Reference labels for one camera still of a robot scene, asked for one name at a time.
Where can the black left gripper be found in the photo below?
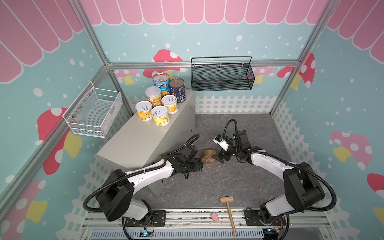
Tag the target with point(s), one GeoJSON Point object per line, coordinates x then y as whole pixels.
{"type": "Point", "coordinates": [198, 165]}

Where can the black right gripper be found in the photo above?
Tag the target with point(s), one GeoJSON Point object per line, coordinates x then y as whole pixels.
{"type": "Point", "coordinates": [227, 154]}

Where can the red lid tin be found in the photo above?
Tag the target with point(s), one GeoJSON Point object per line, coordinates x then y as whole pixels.
{"type": "Point", "coordinates": [208, 156]}

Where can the grey metal cabinet counter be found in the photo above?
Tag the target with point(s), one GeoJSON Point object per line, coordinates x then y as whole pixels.
{"type": "Point", "coordinates": [139, 143]}

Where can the white lid small can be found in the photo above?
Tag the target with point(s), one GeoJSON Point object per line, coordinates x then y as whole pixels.
{"type": "Point", "coordinates": [170, 102]}

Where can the yellow can silver lid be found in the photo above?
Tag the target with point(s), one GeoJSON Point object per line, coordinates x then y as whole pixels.
{"type": "Point", "coordinates": [144, 109]}

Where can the dark chopped tomatoes can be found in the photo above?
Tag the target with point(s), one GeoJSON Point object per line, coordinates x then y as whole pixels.
{"type": "Point", "coordinates": [178, 89]}

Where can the green yellow white lid can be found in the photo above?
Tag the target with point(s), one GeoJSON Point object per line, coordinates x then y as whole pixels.
{"type": "Point", "coordinates": [154, 95]}

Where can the blue chicken noodle soup can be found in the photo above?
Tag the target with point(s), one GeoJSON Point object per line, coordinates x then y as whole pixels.
{"type": "Point", "coordinates": [162, 81]}

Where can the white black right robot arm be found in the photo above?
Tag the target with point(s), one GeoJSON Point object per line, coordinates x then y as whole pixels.
{"type": "Point", "coordinates": [304, 189]}

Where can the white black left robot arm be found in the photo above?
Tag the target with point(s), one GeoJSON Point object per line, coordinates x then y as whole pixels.
{"type": "Point", "coordinates": [115, 197]}

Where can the wooden mallet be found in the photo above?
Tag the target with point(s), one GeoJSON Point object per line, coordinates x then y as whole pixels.
{"type": "Point", "coordinates": [227, 201]}

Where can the pink eraser blob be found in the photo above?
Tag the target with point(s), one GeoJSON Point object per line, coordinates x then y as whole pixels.
{"type": "Point", "coordinates": [215, 218]}

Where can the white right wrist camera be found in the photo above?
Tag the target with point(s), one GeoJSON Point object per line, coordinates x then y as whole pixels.
{"type": "Point", "coordinates": [222, 142]}

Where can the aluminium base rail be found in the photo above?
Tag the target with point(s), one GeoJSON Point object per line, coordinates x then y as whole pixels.
{"type": "Point", "coordinates": [196, 224]}

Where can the black wire mesh basket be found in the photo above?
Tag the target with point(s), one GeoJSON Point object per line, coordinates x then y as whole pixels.
{"type": "Point", "coordinates": [222, 73]}

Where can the white wire mesh basket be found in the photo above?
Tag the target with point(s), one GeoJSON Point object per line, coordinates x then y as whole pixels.
{"type": "Point", "coordinates": [93, 112]}

